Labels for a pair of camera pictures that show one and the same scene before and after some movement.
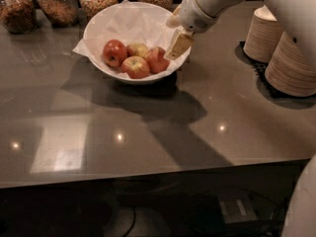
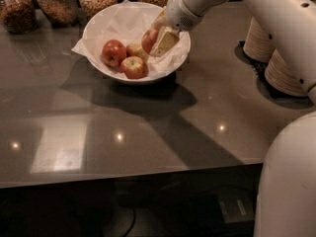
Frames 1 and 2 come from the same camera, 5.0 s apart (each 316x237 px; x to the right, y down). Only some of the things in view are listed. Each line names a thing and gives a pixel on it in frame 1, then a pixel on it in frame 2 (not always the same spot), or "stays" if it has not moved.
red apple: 115,52 stays
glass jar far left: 18,13 stays
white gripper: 192,14 -> 179,11
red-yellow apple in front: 136,67 stays
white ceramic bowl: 132,41 stays
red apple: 156,59 -> 149,39
